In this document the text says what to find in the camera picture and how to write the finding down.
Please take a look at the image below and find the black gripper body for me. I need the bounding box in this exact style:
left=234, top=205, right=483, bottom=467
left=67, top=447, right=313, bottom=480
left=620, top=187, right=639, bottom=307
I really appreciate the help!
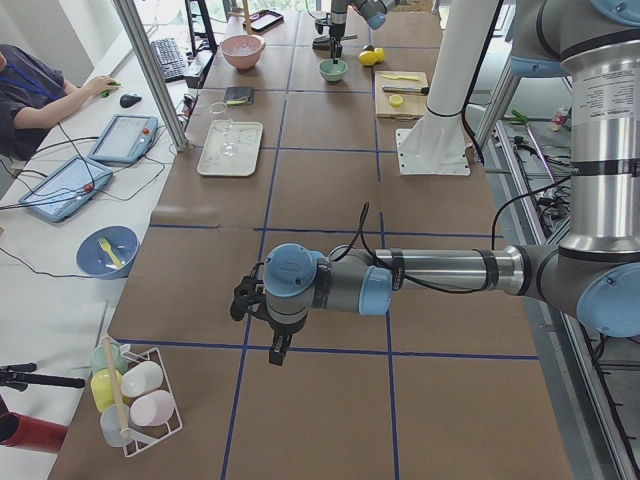
left=268, top=313, right=306, bottom=346
left=329, top=22, right=345, bottom=42

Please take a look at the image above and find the green ceramic bowl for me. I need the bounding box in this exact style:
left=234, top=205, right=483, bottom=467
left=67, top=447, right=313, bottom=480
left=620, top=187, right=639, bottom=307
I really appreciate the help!
left=319, top=58, right=348, bottom=82

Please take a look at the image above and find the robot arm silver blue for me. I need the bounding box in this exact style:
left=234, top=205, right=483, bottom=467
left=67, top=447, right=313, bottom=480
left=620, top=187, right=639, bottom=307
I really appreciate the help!
left=261, top=1, right=639, bottom=365
left=328, top=0, right=400, bottom=63

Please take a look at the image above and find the steel ice scoop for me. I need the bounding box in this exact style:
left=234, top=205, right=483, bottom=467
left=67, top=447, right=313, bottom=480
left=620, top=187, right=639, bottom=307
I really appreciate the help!
left=312, top=34, right=358, bottom=51

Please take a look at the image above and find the pink bowl with ice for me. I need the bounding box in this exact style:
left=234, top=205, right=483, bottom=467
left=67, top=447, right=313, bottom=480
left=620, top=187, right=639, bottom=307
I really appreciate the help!
left=220, top=34, right=266, bottom=70

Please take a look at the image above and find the blue bowl with fork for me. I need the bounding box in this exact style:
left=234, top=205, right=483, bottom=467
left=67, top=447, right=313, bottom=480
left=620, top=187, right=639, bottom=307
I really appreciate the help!
left=76, top=226, right=139, bottom=280

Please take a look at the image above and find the yellow lemon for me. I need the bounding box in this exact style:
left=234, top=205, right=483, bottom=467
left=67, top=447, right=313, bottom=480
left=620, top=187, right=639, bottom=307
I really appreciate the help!
left=373, top=47, right=386, bottom=63
left=358, top=50, right=378, bottom=67

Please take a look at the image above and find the yellow plastic knife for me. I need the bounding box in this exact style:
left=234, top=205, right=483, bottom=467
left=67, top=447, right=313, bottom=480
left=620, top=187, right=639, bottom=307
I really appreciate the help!
left=381, top=74, right=421, bottom=81

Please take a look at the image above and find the wooden cutting board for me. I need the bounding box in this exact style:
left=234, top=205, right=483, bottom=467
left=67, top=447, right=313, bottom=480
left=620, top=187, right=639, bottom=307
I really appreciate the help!
left=374, top=71, right=429, bottom=119

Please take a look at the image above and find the lemon half slice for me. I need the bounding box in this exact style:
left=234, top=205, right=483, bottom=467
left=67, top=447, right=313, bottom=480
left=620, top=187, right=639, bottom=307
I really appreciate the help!
left=389, top=94, right=404, bottom=108

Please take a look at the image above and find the grey folded cloth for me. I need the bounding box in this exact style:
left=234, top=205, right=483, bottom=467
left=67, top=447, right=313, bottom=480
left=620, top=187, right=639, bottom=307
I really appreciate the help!
left=223, top=86, right=255, bottom=106

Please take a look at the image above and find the clear wine glass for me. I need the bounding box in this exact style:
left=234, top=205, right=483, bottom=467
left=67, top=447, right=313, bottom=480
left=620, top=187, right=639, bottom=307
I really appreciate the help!
left=209, top=102, right=233, bottom=134

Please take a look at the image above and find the cream bear tray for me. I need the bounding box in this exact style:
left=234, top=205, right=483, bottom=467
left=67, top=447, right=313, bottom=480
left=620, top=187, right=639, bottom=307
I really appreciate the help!
left=196, top=120, right=263, bottom=177

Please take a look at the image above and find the black keyboard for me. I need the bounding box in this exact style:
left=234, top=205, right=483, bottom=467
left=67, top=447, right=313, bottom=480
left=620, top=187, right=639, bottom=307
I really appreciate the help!
left=151, top=38, right=189, bottom=83

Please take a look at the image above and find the black computer mouse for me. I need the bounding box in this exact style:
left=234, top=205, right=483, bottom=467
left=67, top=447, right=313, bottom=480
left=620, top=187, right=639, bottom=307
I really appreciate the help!
left=119, top=94, right=142, bottom=109

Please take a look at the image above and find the teach pendant tablet far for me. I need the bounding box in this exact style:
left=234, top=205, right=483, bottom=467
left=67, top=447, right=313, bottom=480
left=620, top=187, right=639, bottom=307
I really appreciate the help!
left=88, top=114, right=159, bottom=165

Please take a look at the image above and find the teach pendant tablet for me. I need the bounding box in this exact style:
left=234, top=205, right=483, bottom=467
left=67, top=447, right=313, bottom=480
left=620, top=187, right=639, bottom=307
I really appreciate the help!
left=19, top=156, right=113, bottom=223
left=88, top=114, right=159, bottom=165

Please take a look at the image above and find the teach pendant tablet near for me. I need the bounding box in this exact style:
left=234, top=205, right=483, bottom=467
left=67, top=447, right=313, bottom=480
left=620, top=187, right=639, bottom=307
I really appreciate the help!
left=19, top=156, right=113, bottom=223

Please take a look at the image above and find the red cylinder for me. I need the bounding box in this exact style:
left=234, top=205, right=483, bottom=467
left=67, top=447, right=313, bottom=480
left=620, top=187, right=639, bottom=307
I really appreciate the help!
left=1, top=412, right=68, bottom=453

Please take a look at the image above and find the person in dark shirt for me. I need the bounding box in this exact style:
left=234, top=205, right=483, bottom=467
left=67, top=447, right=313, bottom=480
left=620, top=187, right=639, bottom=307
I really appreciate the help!
left=1, top=44, right=120, bottom=161

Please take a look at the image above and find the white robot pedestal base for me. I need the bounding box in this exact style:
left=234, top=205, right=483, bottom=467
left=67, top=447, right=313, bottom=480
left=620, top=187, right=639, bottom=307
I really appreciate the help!
left=396, top=0, right=502, bottom=176

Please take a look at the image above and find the white wire cup rack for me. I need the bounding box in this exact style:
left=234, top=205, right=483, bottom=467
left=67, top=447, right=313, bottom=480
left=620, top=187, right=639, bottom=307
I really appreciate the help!
left=90, top=336, right=183, bottom=458

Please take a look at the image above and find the aluminium frame post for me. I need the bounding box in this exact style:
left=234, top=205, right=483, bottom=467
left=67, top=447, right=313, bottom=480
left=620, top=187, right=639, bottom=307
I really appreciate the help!
left=113, top=0, right=188, bottom=152

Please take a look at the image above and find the black tripod handle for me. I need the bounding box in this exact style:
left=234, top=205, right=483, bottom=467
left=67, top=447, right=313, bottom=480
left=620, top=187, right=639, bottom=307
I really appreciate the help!
left=1, top=362, right=85, bottom=392

